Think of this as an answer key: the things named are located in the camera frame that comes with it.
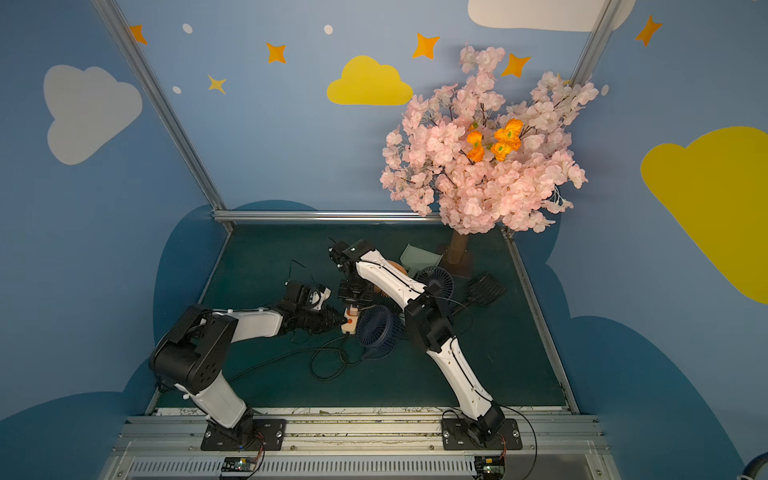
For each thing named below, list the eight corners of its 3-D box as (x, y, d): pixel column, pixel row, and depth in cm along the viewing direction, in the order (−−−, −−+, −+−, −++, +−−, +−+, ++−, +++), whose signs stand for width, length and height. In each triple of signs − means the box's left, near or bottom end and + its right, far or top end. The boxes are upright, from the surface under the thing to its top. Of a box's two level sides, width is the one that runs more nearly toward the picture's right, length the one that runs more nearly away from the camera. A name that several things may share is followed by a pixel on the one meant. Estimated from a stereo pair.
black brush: (480, 310, 100) (482, 306, 98) (461, 289, 106) (462, 285, 104) (506, 293, 105) (508, 289, 103) (486, 274, 110) (488, 270, 108)
